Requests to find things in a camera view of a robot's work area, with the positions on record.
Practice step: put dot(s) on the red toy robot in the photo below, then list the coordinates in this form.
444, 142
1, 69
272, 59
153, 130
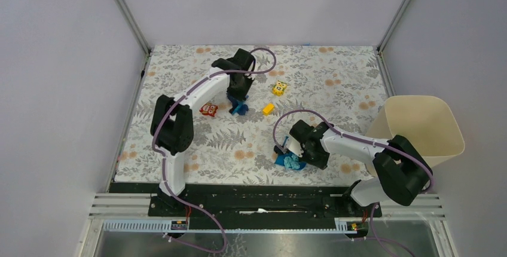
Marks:
209, 109

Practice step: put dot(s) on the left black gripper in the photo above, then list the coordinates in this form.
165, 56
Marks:
240, 96

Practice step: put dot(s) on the yellow toy brick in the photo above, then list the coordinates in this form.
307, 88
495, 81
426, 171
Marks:
268, 109

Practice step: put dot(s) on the blue dustpan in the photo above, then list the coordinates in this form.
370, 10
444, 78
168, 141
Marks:
279, 158

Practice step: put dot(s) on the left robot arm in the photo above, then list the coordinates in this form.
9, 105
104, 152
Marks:
172, 125

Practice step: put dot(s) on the blue hand brush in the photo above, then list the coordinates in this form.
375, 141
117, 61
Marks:
237, 106

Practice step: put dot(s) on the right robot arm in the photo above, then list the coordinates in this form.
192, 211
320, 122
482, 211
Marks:
400, 173

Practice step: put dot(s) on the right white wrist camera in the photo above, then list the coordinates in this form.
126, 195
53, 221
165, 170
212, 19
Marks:
293, 146

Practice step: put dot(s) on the floral tablecloth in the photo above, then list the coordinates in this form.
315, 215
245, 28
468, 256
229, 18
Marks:
338, 83

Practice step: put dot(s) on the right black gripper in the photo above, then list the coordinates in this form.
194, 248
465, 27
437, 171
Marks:
321, 164

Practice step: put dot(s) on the black paper scrap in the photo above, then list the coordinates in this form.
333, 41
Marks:
279, 151

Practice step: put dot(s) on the beige waste bin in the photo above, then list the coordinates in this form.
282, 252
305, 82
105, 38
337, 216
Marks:
426, 121

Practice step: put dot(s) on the yellow number block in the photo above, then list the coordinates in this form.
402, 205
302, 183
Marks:
279, 88

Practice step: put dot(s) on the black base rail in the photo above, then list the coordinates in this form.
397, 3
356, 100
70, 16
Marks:
256, 207

